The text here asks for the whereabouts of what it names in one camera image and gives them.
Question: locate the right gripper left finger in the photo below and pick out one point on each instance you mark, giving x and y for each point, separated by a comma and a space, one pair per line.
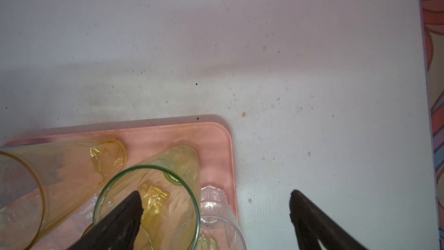
118, 230

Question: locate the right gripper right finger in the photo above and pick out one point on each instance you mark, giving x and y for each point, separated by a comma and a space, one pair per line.
314, 228

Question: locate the clear glass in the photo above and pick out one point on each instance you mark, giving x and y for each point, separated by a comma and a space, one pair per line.
217, 221

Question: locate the yellow green glass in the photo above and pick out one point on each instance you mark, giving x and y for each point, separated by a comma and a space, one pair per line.
43, 184

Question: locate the pink plastic tray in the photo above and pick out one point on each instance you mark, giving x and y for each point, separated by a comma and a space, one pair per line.
210, 140

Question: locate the amber glass row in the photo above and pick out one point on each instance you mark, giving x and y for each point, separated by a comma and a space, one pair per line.
142, 241

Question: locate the light green glass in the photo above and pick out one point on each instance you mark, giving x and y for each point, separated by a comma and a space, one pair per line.
206, 244

